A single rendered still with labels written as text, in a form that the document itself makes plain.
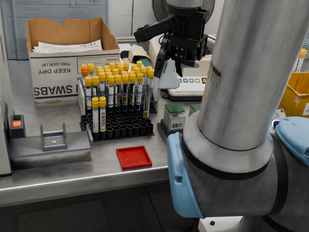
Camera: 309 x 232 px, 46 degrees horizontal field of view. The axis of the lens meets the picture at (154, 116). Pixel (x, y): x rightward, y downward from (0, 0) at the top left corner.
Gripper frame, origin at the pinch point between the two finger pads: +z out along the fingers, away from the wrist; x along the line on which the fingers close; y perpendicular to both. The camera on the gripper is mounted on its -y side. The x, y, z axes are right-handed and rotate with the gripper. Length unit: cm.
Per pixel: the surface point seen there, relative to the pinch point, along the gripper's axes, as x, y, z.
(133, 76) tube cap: 2.5, -10.4, 0.8
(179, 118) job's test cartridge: -2.0, 4.9, 5.7
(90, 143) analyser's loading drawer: -19.5, -8.4, 7.5
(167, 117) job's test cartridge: -2.2, 1.8, 6.6
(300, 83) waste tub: 36.8, 27.6, 6.4
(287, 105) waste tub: 23.3, 26.4, 7.9
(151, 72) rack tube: 7.9, -8.0, 1.1
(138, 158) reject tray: -13.4, 0.3, 12.1
